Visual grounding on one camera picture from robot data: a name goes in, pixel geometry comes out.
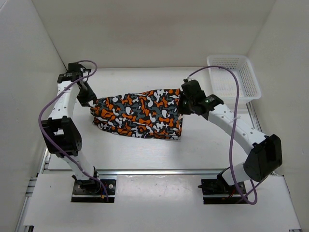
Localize orange black camouflage shorts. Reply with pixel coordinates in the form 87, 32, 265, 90
90, 88, 183, 140

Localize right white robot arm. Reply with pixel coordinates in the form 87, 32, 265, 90
179, 80, 282, 193

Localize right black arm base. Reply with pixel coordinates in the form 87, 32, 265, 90
197, 174, 246, 205

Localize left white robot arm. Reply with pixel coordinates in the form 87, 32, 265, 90
38, 71, 101, 193

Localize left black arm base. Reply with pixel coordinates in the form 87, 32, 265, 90
71, 175, 116, 203

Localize white plastic mesh basket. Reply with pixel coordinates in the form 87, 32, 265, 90
207, 55, 261, 107

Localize front aluminium rail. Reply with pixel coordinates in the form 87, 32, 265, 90
38, 168, 276, 176

